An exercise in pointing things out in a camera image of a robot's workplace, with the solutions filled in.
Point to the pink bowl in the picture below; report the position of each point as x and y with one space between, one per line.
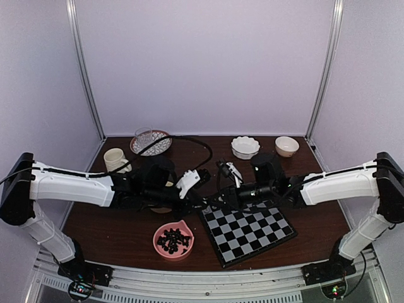
183 251

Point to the white textured ceramic mug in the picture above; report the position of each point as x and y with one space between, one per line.
114 158

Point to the aluminium frame post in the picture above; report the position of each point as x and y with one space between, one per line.
334 36
83 71

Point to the black and white chessboard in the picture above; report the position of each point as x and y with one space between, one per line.
237 236

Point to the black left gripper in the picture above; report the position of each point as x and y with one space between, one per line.
185 209

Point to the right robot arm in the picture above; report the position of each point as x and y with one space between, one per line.
381 178

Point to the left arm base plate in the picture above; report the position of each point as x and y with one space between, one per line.
85 272

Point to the cream bowl with spout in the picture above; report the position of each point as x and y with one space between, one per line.
161 210

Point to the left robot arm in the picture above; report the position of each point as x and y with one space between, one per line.
152 185

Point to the white scalloped bowl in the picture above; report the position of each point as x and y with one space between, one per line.
244 147

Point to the aluminium frame post right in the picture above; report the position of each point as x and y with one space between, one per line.
334 36

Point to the aluminium frame post left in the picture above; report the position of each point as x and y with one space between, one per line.
83 71

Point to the aluminium front rail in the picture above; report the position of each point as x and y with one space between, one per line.
280 284

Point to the black chess pieces pile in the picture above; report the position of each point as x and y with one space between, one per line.
172 239

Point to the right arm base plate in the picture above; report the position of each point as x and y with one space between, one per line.
332 269

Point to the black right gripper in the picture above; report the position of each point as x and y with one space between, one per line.
230 195

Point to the small cream bowl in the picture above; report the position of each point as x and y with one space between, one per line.
286 146

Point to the clear glass tumbler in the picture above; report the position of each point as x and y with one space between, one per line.
144 137

